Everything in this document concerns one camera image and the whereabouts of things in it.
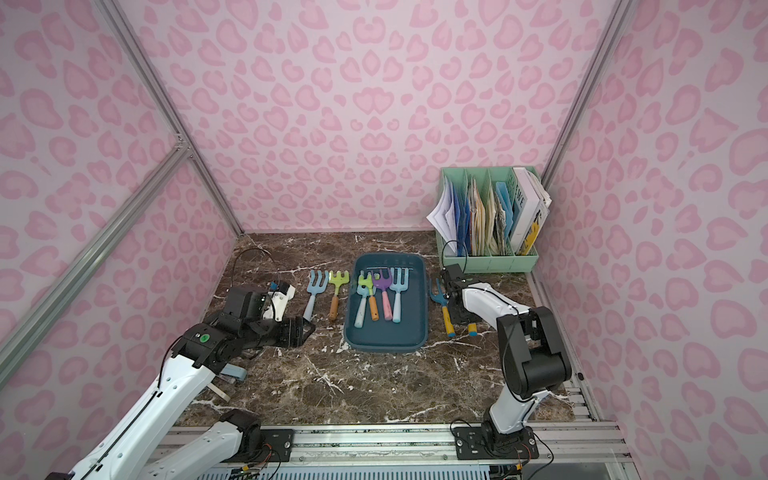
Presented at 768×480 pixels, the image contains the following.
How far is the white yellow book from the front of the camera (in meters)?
0.95

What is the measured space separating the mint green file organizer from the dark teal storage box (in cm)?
15

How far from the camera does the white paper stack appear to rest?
945 millimetres

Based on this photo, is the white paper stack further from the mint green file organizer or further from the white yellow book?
the white yellow book

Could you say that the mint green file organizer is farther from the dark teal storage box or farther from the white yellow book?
the dark teal storage box

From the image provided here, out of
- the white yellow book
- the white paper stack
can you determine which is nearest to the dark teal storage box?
the white paper stack

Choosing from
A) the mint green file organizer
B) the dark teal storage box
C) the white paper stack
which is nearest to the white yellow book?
the mint green file organizer

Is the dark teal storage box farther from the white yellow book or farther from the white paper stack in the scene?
the white yellow book

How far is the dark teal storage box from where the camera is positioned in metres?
0.90

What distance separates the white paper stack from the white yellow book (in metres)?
0.19

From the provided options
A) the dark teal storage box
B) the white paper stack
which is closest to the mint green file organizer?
the white paper stack

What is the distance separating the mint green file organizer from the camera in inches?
37.9

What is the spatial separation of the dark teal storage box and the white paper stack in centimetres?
13

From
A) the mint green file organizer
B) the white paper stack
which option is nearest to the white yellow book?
the mint green file organizer

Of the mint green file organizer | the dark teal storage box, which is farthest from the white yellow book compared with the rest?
the dark teal storage box
